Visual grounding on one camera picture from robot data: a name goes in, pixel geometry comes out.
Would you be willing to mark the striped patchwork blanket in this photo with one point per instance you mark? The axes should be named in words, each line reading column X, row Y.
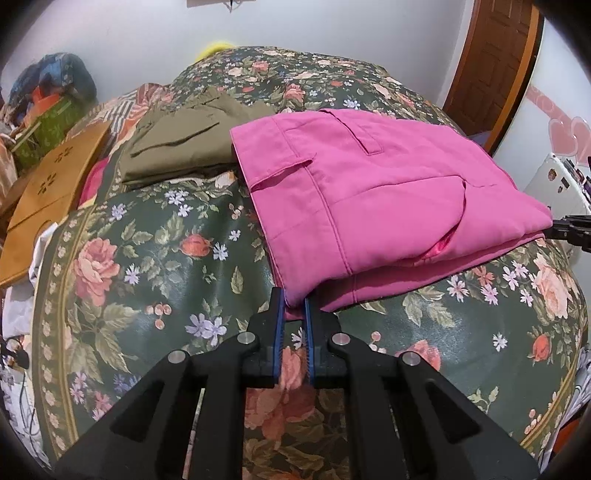
column 122, row 112

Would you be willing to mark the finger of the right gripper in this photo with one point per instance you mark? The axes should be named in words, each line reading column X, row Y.
column 575, row 231

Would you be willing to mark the brown wooden door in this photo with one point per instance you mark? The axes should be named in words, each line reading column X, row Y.
column 494, row 69

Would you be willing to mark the yellow curved bed rail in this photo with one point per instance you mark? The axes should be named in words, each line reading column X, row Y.
column 213, row 48

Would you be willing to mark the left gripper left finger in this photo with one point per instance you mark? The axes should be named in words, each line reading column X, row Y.
column 185, row 418

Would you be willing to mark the green storage box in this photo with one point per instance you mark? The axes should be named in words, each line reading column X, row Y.
column 46, row 132

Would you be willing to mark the pink pants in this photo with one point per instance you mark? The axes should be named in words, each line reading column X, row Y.
column 356, row 206

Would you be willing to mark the floral bedspread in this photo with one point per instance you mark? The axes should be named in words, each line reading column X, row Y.
column 183, row 262

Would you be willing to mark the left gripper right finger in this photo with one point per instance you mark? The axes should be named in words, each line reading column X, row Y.
column 405, row 420

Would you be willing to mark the olive green folded pants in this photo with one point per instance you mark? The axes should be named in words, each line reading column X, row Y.
column 193, row 138

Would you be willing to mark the pile of blue clothes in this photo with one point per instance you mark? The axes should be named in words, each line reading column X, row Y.
column 62, row 71

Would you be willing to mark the wooden lap desk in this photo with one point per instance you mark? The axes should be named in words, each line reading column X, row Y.
column 52, row 191

